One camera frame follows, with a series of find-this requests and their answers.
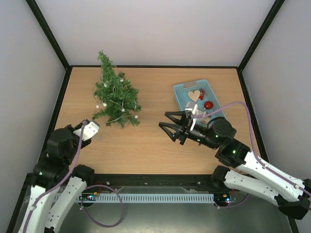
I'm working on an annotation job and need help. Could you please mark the light blue plastic basket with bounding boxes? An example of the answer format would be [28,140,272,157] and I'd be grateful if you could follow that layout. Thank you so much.
[173,80,221,114]

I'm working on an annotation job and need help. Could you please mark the fairy light string white beads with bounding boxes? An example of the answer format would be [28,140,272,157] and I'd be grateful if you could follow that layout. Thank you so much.
[94,60,141,120]

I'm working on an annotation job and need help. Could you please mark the small green christmas tree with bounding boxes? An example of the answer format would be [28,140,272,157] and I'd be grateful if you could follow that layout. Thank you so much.
[92,50,142,129]

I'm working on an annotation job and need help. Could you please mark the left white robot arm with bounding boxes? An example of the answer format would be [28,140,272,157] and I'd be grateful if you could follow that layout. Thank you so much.
[19,119,100,233]

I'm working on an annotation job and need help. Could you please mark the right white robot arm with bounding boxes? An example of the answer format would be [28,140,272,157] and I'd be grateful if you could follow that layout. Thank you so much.
[158,112,311,220]

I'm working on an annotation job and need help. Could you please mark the wooden heart ornament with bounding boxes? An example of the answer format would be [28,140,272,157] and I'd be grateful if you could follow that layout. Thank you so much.
[188,90,201,102]

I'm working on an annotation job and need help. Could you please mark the red ball ornament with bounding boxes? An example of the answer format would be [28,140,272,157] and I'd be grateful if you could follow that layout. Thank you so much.
[204,101,213,110]

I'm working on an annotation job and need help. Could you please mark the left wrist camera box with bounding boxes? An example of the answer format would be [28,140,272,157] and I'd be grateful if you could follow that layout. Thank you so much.
[82,121,100,141]

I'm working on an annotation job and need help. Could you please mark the black frame rail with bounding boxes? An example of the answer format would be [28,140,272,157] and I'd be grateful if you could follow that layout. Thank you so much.
[29,173,282,191]

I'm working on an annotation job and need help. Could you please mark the white cable duct rail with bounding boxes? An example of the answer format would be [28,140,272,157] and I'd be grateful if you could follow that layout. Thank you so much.
[77,194,214,203]

